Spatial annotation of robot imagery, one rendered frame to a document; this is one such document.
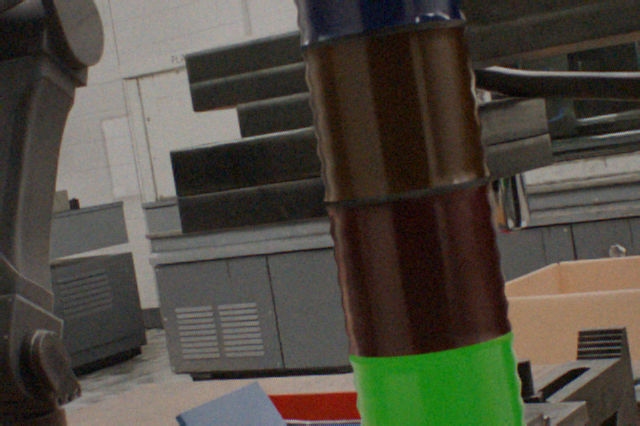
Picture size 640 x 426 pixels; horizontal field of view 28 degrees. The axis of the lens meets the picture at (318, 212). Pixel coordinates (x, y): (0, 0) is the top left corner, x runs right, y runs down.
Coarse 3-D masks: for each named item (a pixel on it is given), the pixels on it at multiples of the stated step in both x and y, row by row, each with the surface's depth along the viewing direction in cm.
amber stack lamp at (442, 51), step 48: (336, 48) 28; (384, 48) 28; (432, 48) 28; (336, 96) 28; (384, 96) 28; (432, 96) 28; (336, 144) 28; (384, 144) 28; (432, 144) 28; (480, 144) 29; (336, 192) 29; (384, 192) 28
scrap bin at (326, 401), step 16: (272, 400) 94; (288, 400) 93; (304, 400) 93; (320, 400) 92; (336, 400) 91; (352, 400) 91; (288, 416) 94; (304, 416) 93; (320, 416) 92; (336, 416) 91; (352, 416) 91
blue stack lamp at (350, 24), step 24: (312, 0) 28; (336, 0) 28; (360, 0) 28; (384, 0) 27; (408, 0) 28; (432, 0) 28; (456, 0) 28; (312, 24) 28; (336, 24) 28; (360, 24) 28; (384, 24) 27; (408, 24) 28; (432, 24) 29; (456, 24) 30; (312, 48) 30
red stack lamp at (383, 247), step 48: (432, 192) 29; (480, 192) 28; (336, 240) 29; (384, 240) 28; (432, 240) 28; (480, 240) 28; (384, 288) 28; (432, 288) 28; (480, 288) 28; (384, 336) 28; (432, 336) 28; (480, 336) 28
